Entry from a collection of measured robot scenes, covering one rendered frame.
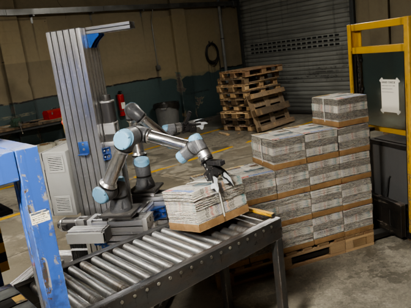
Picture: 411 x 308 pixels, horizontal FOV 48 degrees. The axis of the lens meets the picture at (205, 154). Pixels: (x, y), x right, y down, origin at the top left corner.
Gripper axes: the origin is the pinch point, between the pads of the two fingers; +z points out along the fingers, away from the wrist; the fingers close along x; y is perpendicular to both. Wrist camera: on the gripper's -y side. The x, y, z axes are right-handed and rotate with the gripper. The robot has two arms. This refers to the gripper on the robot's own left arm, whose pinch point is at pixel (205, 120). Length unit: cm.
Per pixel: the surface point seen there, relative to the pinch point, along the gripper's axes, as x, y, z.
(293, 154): 42, 26, 57
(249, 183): 48, 39, 19
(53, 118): -533, 106, -168
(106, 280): 157, 24, -91
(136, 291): 174, 21, -78
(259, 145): 21.4, 20.7, 37.4
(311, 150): 40, 25, 73
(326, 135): 37, 17, 88
